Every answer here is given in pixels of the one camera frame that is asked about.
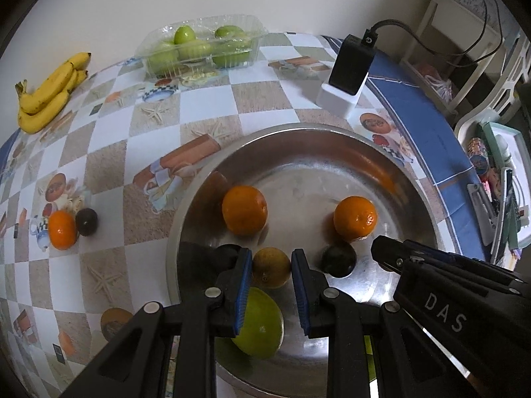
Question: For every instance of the green fruit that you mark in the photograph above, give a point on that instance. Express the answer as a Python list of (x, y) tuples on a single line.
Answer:
[(369, 358)]

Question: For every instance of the teal box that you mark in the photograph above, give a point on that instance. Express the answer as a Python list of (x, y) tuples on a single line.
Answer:
[(491, 130)]

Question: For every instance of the dark round fruit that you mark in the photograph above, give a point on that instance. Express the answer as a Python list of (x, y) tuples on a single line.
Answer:
[(87, 222), (339, 260)]

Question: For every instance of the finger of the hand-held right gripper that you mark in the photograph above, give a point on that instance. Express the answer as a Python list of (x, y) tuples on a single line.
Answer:
[(388, 253)]

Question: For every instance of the grey metal clamp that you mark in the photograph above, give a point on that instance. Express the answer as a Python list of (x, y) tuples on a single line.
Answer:
[(481, 215)]

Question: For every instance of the white shelf unit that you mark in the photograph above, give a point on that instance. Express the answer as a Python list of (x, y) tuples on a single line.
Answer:
[(428, 16)]

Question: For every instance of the large steel bowl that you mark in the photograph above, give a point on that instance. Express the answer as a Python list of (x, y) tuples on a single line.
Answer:
[(298, 161)]

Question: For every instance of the brown kiwi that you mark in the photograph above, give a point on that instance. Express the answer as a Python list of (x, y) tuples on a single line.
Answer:
[(271, 265)]

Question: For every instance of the white plastic chair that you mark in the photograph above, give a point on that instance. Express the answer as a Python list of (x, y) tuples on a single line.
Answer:
[(504, 91)]

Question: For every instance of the clear plastic clamshell container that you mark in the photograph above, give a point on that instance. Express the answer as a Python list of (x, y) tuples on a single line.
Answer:
[(249, 23)]

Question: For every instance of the yellow banana bunch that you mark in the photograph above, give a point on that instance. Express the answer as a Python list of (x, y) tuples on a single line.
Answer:
[(45, 99)]

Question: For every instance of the black power adapter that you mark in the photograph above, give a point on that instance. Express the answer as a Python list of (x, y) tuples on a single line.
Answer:
[(350, 66)]

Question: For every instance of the colourful round tins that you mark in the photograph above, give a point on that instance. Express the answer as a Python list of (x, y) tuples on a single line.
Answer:
[(479, 157)]

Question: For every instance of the printed checkered tablecloth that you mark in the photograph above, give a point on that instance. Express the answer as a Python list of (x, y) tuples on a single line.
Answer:
[(269, 103)]

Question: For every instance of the orange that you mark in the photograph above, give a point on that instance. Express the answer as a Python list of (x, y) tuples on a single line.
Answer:
[(355, 219), (244, 210), (62, 230)]

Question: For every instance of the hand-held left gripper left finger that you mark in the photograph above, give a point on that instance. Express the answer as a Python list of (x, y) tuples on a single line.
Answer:
[(242, 294)]

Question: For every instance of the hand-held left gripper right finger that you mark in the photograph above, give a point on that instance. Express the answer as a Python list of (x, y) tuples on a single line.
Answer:
[(299, 294)]

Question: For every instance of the white adapter stand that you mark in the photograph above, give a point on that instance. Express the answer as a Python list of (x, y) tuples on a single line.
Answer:
[(336, 101)]

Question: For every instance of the large green apple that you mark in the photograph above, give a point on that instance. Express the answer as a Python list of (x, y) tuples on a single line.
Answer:
[(261, 327)]

